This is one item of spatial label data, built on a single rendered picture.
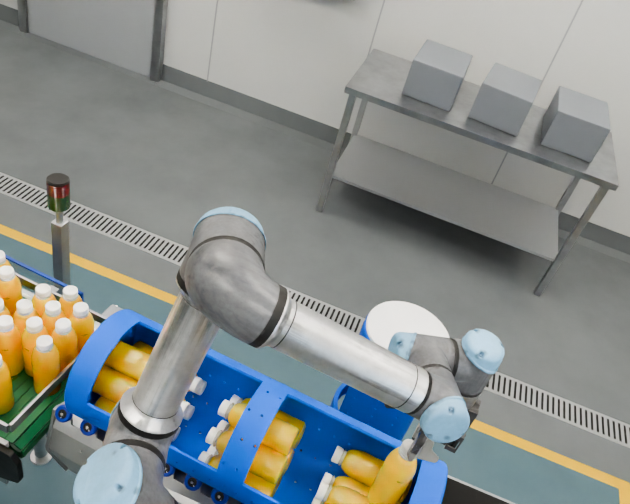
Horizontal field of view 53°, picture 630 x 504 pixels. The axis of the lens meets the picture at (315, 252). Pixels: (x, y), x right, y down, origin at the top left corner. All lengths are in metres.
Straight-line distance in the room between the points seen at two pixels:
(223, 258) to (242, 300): 0.07
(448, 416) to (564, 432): 2.59
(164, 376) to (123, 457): 0.14
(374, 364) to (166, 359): 0.35
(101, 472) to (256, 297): 0.42
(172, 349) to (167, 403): 0.11
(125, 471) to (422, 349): 0.52
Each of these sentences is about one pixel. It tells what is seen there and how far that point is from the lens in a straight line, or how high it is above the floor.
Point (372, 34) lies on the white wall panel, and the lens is 4.53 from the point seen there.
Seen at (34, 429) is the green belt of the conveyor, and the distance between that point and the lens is 1.82.
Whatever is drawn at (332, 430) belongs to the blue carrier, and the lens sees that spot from 1.66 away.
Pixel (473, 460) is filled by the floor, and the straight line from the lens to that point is 3.18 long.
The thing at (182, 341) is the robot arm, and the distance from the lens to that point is 1.05.
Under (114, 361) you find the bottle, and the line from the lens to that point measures 1.60.
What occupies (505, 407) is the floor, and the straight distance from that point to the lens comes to 3.47.
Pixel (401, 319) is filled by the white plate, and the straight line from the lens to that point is 2.05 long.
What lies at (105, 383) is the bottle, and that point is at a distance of 1.60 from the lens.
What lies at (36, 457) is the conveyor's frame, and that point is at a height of 0.01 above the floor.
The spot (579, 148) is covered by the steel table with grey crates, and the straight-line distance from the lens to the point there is 3.85.
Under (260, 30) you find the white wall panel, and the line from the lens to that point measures 4.78.
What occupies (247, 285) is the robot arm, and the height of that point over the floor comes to 1.82.
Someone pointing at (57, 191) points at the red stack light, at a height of 1.24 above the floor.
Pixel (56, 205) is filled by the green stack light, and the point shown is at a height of 1.18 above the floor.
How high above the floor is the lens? 2.41
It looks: 39 degrees down
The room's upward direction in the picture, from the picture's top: 17 degrees clockwise
